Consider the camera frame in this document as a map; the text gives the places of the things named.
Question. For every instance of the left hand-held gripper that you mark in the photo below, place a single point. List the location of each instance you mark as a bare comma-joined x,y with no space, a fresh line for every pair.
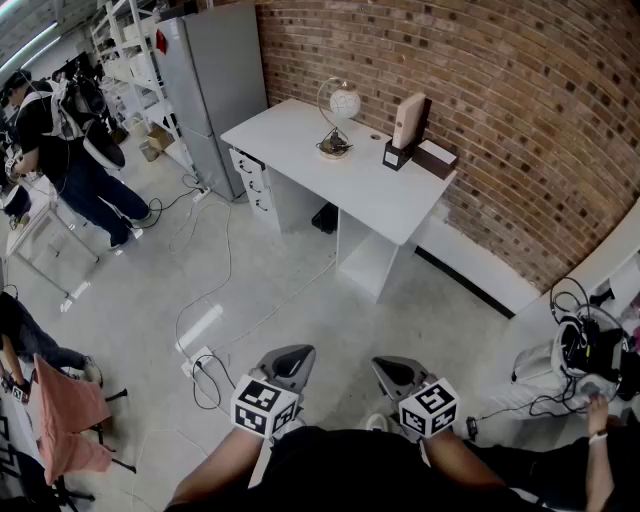
262,405

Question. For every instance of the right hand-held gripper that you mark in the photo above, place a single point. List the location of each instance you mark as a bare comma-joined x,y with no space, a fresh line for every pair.
430,407

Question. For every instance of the gold ring globe lamp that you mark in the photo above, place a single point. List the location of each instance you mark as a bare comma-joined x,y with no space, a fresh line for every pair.
345,102

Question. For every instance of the person's right forearm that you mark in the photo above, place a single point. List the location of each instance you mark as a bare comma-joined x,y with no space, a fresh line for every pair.
460,465

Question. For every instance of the person's left forearm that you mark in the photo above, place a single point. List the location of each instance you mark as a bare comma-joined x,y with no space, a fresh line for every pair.
225,460

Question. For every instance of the white desk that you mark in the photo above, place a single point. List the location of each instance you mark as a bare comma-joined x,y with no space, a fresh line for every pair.
360,185

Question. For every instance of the person's white shoe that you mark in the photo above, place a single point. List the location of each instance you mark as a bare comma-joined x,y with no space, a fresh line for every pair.
376,422

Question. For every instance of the white power strip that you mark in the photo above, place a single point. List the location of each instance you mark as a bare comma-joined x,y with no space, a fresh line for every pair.
197,361
200,195

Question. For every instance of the person's black shirt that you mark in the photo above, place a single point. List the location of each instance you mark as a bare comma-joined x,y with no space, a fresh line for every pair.
350,470

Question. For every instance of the white brown flat box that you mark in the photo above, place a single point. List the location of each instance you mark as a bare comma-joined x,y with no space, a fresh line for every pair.
435,160

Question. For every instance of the black mesh file holder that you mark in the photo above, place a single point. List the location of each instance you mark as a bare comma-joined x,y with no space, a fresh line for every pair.
395,157

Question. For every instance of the chair with pink cloth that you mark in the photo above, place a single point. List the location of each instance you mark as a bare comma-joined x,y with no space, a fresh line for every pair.
65,400

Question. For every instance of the beige binder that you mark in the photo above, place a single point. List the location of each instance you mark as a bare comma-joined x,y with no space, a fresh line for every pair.
407,120

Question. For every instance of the cardboard box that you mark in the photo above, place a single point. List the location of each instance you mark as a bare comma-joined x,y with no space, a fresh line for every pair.
161,137

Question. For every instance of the clear acrylic table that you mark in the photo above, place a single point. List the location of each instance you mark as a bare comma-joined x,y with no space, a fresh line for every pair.
30,225

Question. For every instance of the red tag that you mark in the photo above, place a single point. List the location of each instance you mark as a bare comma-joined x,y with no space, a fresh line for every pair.
161,42

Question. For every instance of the white shelving rack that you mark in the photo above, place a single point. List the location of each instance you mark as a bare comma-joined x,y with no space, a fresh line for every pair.
117,30

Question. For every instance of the white low wall panel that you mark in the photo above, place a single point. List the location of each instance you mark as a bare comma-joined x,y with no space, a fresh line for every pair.
475,265

